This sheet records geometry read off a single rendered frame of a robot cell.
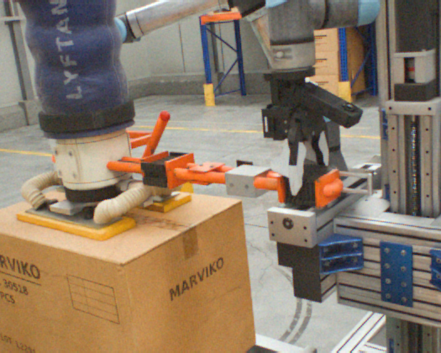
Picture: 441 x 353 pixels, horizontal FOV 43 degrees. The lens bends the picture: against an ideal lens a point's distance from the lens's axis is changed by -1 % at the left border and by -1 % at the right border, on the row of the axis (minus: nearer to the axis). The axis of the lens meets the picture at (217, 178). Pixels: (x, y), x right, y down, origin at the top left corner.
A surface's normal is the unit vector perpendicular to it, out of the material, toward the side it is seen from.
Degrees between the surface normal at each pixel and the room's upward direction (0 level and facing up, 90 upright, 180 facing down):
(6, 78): 90
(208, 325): 90
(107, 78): 77
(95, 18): 108
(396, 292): 90
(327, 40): 90
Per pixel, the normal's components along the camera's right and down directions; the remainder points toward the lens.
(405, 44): -0.62, 0.28
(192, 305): 0.79, 0.08
